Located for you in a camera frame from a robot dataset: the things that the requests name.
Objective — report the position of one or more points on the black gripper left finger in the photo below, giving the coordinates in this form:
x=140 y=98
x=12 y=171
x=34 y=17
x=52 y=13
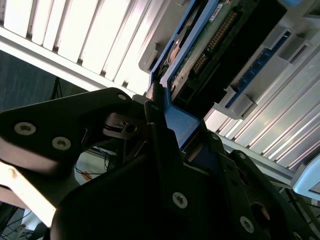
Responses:
x=62 y=117

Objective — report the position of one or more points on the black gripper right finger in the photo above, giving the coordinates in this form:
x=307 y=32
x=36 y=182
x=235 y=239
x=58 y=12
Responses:
x=232 y=190

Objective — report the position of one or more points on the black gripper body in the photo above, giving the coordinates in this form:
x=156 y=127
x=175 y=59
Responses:
x=112 y=200

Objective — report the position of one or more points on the hard disk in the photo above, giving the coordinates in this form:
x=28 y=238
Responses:
x=185 y=120

